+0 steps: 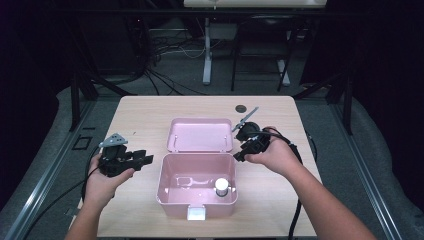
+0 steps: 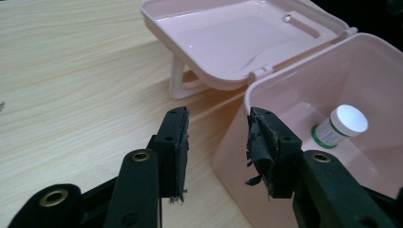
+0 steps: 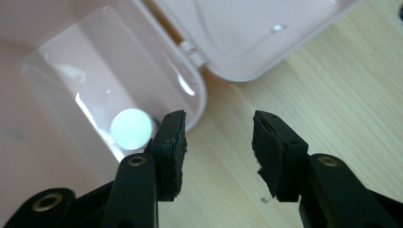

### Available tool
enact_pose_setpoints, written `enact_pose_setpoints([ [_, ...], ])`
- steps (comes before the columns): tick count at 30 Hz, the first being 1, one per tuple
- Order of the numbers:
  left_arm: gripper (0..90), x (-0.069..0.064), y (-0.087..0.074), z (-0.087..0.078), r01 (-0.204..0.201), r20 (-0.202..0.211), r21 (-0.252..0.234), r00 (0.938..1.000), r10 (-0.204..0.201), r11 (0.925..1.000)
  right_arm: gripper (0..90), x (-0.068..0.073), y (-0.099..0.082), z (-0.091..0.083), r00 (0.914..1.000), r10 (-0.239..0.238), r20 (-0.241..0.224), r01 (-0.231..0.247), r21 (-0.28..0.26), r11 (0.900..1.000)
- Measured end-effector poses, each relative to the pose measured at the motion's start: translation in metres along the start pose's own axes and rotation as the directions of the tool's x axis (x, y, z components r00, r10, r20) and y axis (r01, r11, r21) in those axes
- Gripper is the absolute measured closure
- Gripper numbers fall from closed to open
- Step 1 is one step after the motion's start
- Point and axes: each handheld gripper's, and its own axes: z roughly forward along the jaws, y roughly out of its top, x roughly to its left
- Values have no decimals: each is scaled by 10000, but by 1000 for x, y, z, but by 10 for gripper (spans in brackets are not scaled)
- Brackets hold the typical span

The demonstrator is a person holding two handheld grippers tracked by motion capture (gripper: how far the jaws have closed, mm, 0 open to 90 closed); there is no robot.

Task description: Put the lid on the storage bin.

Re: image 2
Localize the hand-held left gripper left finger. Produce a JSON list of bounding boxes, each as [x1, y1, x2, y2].
[[146, 105, 191, 204]]

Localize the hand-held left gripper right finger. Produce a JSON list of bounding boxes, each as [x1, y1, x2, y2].
[[245, 105, 304, 202]]

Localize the white-capped medicine bottle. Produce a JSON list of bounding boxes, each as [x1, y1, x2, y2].
[[311, 104, 370, 150]]

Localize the pink storage box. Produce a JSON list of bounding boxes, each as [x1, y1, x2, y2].
[[140, 0, 403, 228]]

